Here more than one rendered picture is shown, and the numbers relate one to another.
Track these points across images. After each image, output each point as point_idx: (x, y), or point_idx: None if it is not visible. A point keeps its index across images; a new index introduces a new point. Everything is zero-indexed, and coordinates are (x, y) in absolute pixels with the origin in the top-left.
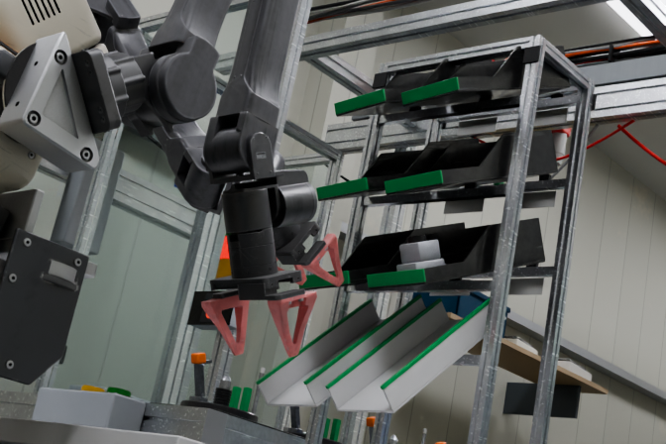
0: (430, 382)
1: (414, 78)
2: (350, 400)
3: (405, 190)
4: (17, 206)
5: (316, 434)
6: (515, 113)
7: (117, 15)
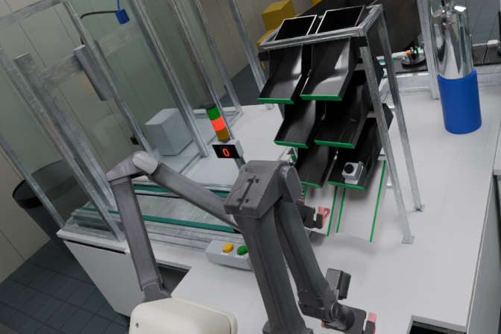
0: (381, 216)
1: (276, 39)
2: (345, 227)
3: (329, 145)
4: None
5: None
6: None
7: (148, 173)
